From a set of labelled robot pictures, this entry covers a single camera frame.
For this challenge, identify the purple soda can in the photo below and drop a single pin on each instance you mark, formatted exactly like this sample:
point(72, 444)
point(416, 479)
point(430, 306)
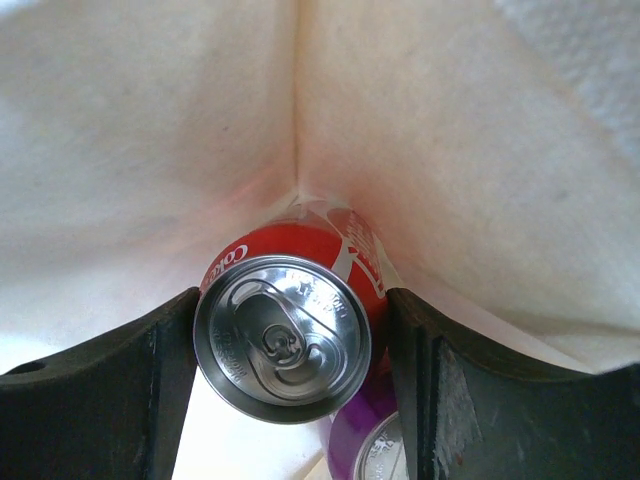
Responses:
point(364, 439)

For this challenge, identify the red cola can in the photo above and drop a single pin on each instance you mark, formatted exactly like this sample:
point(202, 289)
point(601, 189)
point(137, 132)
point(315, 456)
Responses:
point(293, 315)

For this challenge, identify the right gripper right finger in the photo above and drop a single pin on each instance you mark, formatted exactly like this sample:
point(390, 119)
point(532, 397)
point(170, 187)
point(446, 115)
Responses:
point(471, 408)

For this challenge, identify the beige canvas bag orange handles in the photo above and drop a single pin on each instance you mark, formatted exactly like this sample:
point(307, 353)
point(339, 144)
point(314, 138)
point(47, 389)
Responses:
point(493, 146)

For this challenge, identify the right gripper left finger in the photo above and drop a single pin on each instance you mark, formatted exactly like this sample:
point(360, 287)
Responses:
point(112, 407)

